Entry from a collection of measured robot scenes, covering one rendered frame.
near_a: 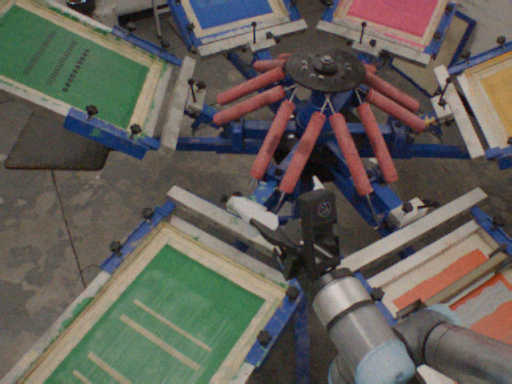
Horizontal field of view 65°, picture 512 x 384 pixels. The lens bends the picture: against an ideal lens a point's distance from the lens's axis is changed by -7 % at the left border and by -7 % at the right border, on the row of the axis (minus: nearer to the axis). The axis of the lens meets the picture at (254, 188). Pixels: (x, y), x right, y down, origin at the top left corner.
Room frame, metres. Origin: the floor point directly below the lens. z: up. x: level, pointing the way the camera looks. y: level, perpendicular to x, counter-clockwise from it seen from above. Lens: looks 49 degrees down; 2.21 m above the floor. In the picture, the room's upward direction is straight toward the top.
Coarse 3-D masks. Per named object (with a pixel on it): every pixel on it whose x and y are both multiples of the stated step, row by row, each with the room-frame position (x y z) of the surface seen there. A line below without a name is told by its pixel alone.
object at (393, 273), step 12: (468, 228) 0.86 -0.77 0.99; (480, 228) 0.86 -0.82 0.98; (444, 240) 0.81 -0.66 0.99; (456, 240) 0.80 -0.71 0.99; (492, 240) 0.80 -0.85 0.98; (420, 252) 0.76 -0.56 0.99; (432, 252) 0.76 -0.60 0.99; (504, 252) 0.75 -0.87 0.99; (396, 264) 0.72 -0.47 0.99; (408, 264) 0.71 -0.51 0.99; (420, 264) 0.72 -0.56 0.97; (384, 276) 0.67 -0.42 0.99; (396, 276) 0.67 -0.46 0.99; (420, 372) 0.36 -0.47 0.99; (432, 372) 0.35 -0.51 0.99
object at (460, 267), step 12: (480, 252) 0.77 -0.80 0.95; (456, 264) 0.73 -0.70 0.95; (468, 264) 0.73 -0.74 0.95; (480, 264) 0.73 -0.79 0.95; (444, 276) 0.68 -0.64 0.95; (456, 276) 0.68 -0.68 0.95; (480, 288) 0.63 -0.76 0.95; (504, 312) 0.54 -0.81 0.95; (492, 324) 0.50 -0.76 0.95; (504, 324) 0.50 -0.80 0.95; (492, 336) 0.46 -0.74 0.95
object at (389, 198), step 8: (376, 192) 0.98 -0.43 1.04; (384, 192) 0.98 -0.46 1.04; (392, 192) 0.98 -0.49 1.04; (376, 200) 0.97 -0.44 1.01; (384, 200) 0.94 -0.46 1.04; (392, 200) 0.94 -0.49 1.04; (400, 200) 0.94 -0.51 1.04; (384, 208) 0.93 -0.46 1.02; (392, 208) 0.91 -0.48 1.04; (408, 224) 0.84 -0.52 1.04
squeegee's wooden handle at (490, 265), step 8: (496, 256) 0.69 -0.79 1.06; (504, 256) 0.69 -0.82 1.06; (488, 264) 0.66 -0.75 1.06; (496, 264) 0.66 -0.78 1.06; (472, 272) 0.64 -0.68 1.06; (480, 272) 0.64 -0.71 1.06; (488, 272) 0.65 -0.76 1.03; (456, 280) 0.61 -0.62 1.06; (464, 280) 0.61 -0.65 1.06; (472, 280) 0.61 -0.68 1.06; (448, 288) 0.58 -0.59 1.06; (456, 288) 0.58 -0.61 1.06; (464, 288) 0.60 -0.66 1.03; (432, 296) 0.56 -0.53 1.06; (440, 296) 0.56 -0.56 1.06; (448, 296) 0.56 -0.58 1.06; (424, 304) 0.54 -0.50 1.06; (432, 304) 0.53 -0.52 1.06
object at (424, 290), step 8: (432, 280) 0.67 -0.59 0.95; (440, 280) 0.67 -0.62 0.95; (416, 288) 0.64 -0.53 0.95; (424, 288) 0.64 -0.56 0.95; (432, 288) 0.64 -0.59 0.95; (440, 288) 0.64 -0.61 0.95; (400, 296) 0.62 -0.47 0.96; (408, 296) 0.61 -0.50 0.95; (416, 296) 0.61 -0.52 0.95; (424, 296) 0.61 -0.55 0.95; (400, 304) 0.59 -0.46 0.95; (408, 304) 0.59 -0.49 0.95; (456, 304) 0.58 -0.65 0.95; (472, 328) 0.49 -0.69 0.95; (480, 328) 0.49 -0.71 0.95
